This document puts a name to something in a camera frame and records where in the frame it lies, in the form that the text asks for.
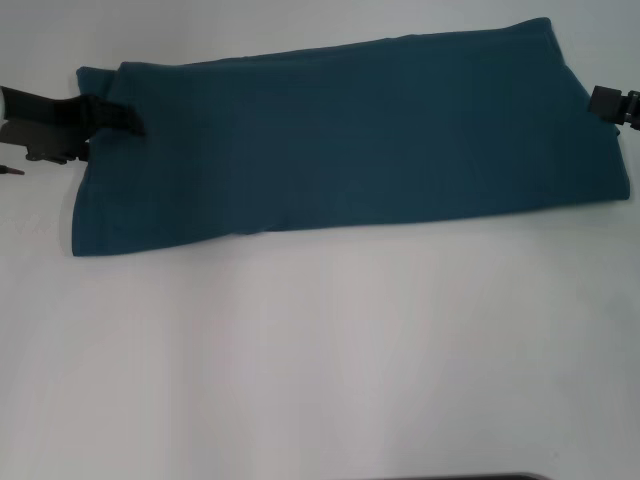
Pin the dark flat panel edge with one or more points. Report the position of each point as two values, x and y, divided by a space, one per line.
485 477

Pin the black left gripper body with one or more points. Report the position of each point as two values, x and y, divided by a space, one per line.
45 120

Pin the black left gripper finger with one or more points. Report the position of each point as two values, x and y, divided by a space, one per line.
125 120

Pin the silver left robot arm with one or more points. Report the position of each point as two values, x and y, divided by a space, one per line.
1 105

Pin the teal t-shirt with pink print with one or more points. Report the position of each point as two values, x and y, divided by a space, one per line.
350 150

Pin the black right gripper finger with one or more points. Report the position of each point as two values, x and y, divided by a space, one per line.
605 102

